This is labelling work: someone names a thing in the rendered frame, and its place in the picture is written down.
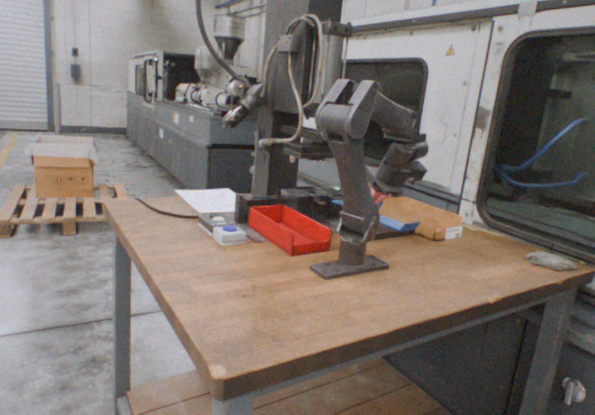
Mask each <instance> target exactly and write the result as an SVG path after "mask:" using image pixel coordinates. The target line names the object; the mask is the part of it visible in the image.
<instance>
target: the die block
mask: <svg viewBox="0 0 595 415"><path fill-rule="evenodd" d="M281 196H287V195H285V194H283V193H281ZM287 197H288V198H289V203H288V206H289V207H290V208H292V209H293V210H295V211H298V213H300V214H302V215H304V216H306V217H307V218H309V219H313V212H314V211H315V213H317V214H319V215H321V216H322V217H324V218H326V219H340V218H341V214H340V211H341V210H342V209H343V206H342V205H339V204H333V203H331V202H330V201H328V198H319V199H320V200H322V201H324V202H326V205H321V207H320V208H319V207H317V206H316V205H315V204H311V203H308V199H303V200H297V199H295V198H293V197H290V196H287Z"/></svg>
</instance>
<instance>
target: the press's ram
mask: <svg viewBox="0 0 595 415"><path fill-rule="evenodd" d="M297 130H298V125H282V124H280V125H279V132H282V133H286V134H289V135H293V136H294V135H295V134H296V132H297ZM299 137H300V138H304V139H302V142H285V143H284V152H283V153H286V154H289V155H290V162H291V163H296V158H306V160H309V161H313V162H314V163H319V161H321V162H322V163H325V162H326V158H334V156H333V154H332V151H331V149H330V148H329V146H328V141H323V137H322V132H320V131H319V130H318V129H317V127H316V128H312V127H302V130H301V132H300V135H299Z"/></svg>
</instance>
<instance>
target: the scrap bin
mask: <svg viewBox="0 0 595 415"><path fill-rule="evenodd" d="M248 227H249V228H251V229H252V230H253V231H255V232H256V233H259V234H261V235H262V236H264V237H265V238H266V240H268V241H269V242H271V243H272V244H273V245H274V246H276V247H277V248H279V249H280V250H282V251H285V252H286V253H287V254H289V255H290V256H292V257H294V256H300V255H306V254H313V253H319V252H325V251H329V248H330V241H331V232H332V229H330V228H328V227H325V226H323V225H322V224H320V223H318V222H316V221H314V220H312V219H309V218H307V217H306V216H304V215H302V214H300V213H298V211H295V210H293V209H292V208H290V207H289V206H287V205H285V204H278V205H266V206H252V207H249V215H248Z"/></svg>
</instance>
